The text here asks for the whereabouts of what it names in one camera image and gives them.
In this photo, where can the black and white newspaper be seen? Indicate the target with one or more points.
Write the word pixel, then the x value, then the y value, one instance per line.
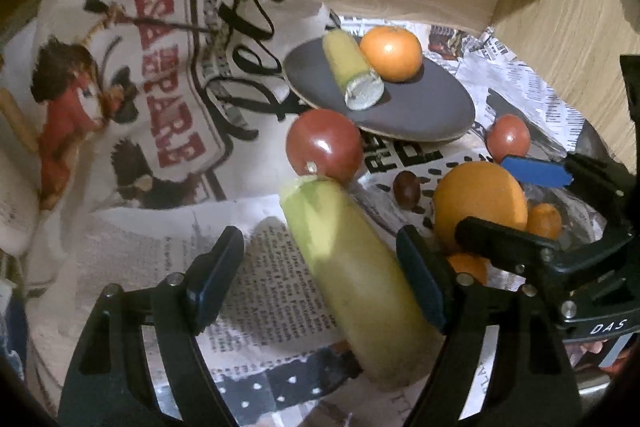
pixel 269 350

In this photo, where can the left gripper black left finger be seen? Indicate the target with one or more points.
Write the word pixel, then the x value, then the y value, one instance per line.
pixel 109 381

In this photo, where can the person's right hand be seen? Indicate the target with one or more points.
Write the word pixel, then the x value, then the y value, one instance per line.
pixel 589 353

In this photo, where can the red tomato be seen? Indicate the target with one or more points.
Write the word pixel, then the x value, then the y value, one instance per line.
pixel 324 143
pixel 508 136

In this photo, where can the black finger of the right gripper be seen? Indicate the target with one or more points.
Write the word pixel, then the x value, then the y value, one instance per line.
pixel 507 249

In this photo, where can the dark round plate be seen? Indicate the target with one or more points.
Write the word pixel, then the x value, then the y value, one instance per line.
pixel 431 107

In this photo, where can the printed newspaper cloth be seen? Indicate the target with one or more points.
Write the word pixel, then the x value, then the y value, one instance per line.
pixel 152 104

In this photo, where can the medium dimpled orange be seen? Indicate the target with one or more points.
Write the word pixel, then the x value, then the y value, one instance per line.
pixel 474 265

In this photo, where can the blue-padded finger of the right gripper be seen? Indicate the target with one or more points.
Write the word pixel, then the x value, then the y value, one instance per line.
pixel 574 171

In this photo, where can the small mandarin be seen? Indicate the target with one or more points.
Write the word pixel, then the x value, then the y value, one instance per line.
pixel 544 220

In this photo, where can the large orange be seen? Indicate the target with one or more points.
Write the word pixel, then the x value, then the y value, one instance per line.
pixel 477 189
pixel 393 52

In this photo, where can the yellow-green corn cob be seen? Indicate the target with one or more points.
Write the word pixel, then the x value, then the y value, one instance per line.
pixel 361 282
pixel 361 87

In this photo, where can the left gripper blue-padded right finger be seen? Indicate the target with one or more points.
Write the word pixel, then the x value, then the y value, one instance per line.
pixel 531 381

